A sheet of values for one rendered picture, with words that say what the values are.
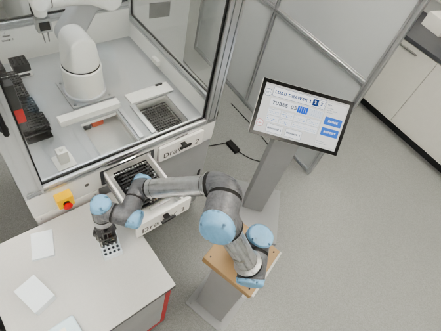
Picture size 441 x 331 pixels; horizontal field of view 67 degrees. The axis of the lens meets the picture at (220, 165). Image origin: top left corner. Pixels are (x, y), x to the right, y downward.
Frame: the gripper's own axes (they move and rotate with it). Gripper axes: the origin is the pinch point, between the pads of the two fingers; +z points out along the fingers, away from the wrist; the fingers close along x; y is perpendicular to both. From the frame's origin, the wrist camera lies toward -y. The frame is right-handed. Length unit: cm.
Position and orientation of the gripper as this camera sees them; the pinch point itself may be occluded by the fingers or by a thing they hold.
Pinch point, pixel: (105, 238)
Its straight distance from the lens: 160.4
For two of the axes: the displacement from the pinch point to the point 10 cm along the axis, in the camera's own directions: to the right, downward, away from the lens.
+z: -1.9, 6.0, 7.8
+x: 8.7, -2.6, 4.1
